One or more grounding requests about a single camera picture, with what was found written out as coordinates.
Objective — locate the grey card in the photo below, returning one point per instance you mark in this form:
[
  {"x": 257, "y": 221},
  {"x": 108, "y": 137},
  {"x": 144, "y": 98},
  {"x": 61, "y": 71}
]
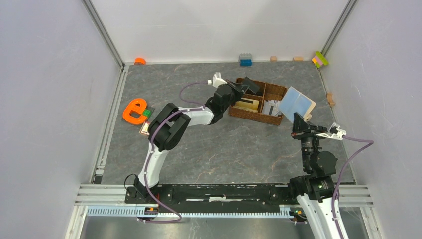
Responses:
[{"x": 253, "y": 88}]

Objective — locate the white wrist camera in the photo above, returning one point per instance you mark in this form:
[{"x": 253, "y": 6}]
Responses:
[
  {"x": 334, "y": 132},
  {"x": 216, "y": 80}
]

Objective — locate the pink triangle picture card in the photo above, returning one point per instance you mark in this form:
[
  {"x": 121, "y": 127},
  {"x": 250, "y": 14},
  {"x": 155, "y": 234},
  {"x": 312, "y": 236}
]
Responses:
[{"x": 144, "y": 129}]

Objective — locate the aluminium frame rail left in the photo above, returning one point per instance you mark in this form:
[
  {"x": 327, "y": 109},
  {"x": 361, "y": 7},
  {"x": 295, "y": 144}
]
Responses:
[{"x": 103, "y": 32}]

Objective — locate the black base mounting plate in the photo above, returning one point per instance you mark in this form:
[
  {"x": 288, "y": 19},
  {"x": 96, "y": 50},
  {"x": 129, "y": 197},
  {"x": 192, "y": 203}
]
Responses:
[{"x": 216, "y": 198}]

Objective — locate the orange plastic letter toy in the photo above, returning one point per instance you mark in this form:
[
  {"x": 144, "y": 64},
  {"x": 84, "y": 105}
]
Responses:
[{"x": 133, "y": 113}]

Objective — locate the orange round cap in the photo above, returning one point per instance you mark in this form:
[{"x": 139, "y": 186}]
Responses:
[{"x": 139, "y": 61}]

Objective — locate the curved wooden block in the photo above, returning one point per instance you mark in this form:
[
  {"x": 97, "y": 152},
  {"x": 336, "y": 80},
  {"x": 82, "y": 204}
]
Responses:
[{"x": 330, "y": 99}]

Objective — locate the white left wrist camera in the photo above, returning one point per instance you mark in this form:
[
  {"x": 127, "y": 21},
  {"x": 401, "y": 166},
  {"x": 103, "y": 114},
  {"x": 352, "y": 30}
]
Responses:
[{"x": 216, "y": 80}]

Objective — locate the blue toy brick stack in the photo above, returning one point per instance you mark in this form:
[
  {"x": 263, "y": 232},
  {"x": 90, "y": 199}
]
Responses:
[{"x": 245, "y": 59}]

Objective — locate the small green brick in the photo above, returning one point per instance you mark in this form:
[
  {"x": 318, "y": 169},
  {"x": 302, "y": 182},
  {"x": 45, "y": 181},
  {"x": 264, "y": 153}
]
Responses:
[{"x": 148, "y": 112}]

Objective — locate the silver white card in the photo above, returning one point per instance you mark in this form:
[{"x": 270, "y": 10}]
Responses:
[{"x": 271, "y": 107}]

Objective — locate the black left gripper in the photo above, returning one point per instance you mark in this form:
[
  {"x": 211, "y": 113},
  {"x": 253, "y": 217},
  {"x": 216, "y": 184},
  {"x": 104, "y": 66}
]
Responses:
[{"x": 240, "y": 88}]

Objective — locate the aluminium frame rail right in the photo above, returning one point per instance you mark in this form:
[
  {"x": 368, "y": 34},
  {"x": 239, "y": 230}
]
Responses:
[{"x": 338, "y": 26}]

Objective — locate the green pink yellow brick stack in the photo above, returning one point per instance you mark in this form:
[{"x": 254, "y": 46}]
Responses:
[{"x": 319, "y": 60}]

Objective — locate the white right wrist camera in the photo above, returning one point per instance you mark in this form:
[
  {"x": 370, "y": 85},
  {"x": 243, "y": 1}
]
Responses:
[{"x": 334, "y": 132}]

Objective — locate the aluminium frame rail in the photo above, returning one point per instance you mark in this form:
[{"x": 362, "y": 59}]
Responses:
[
  {"x": 338, "y": 26},
  {"x": 103, "y": 32}
]

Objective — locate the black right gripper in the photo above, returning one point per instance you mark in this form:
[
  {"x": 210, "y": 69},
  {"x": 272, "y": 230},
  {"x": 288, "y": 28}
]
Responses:
[{"x": 304, "y": 129}]

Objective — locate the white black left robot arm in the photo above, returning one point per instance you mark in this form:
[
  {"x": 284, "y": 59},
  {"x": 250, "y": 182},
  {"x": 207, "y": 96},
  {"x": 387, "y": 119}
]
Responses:
[{"x": 167, "y": 129}]

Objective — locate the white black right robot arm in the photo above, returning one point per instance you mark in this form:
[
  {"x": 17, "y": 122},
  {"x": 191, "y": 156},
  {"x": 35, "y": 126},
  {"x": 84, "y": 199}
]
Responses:
[{"x": 315, "y": 191}]

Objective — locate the woven wicker divided basket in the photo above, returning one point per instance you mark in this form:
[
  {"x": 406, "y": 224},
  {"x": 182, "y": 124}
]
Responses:
[{"x": 250, "y": 106}]

